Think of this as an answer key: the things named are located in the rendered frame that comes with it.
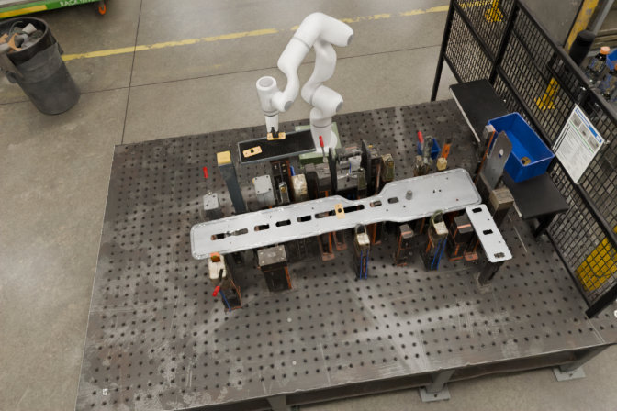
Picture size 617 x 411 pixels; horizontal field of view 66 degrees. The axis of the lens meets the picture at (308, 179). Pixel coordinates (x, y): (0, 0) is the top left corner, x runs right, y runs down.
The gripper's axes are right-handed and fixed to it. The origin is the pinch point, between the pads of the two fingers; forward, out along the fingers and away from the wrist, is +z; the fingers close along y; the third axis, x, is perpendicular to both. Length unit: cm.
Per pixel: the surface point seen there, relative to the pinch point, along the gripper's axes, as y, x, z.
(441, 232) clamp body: 46, 73, 20
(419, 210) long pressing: 31, 66, 25
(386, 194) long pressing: 22, 51, 25
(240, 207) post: 9, -25, 49
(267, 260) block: 56, -4, 21
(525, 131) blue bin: -4, 121, 13
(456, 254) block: 42, 86, 50
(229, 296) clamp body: 64, -24, 41
